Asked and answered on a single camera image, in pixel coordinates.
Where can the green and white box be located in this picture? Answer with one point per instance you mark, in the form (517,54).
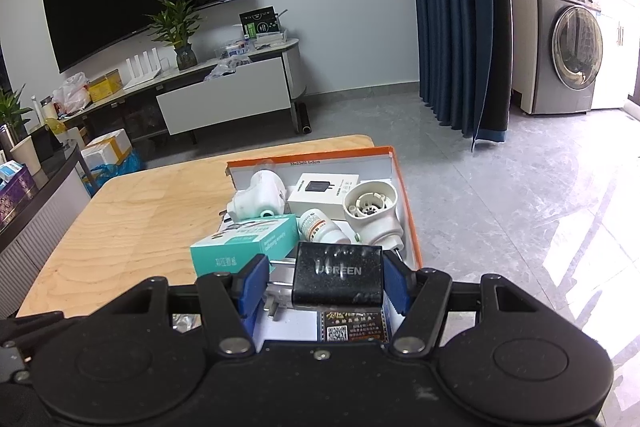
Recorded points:
(235,252)

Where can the white router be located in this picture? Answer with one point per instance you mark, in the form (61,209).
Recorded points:
(142,74)

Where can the white and yellow carton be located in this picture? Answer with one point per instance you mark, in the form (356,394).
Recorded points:
(105,149)

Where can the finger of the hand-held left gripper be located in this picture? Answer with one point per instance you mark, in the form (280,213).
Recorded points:
(25,329)

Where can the beige cup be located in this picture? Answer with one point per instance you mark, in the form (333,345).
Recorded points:
(25,159)

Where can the white plastic bag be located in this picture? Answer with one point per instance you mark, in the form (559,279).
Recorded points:
(72,94)

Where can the black printed card box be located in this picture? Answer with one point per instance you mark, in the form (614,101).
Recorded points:
(352,324)

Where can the clear bottle white cap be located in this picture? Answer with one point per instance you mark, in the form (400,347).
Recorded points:
(185,322)

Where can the dark blue curtain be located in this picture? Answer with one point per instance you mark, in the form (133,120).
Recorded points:
(450,17)

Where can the black roll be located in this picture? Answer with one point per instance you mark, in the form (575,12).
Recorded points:
(304,119)

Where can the black charger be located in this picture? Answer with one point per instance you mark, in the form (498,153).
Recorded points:
(337,274)

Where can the green and black box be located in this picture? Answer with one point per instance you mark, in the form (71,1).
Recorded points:
(257,24)

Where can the potted green plant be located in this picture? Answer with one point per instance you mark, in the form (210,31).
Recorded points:
(184,57)

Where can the orange and white cardboard box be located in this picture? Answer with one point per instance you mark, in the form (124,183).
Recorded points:
(370,167)

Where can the white charger packaging box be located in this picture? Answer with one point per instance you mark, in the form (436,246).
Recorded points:
(345,192)

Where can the small white medicine bottle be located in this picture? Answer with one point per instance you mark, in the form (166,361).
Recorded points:
(322,229)

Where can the white laundry cabinet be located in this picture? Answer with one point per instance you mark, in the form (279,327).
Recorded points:
(612,57)

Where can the leafy potted plant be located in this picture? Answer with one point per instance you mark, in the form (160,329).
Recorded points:
(12,112)

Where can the pile of medicine boxes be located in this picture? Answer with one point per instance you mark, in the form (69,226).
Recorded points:
(10,169)

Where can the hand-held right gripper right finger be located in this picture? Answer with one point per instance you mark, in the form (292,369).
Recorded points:
(396,282)

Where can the round black-top coffee table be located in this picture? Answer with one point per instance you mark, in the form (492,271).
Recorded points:
(45,207)

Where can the silver washing machine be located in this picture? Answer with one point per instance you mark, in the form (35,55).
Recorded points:
(575,42)

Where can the yellow box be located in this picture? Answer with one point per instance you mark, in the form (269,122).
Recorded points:
(105,87)

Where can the white TV cabinet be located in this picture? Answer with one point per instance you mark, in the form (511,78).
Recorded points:
(225,102)

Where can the white mosquito repellent plug-in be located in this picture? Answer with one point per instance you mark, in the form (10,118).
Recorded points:
(257,197)

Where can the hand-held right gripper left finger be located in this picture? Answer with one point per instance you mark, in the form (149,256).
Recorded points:
(252,284)

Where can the white charger cube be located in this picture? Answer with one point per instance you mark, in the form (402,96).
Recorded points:
(275,302)

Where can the pile of small packets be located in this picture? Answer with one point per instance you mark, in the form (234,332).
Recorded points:
(230,57)

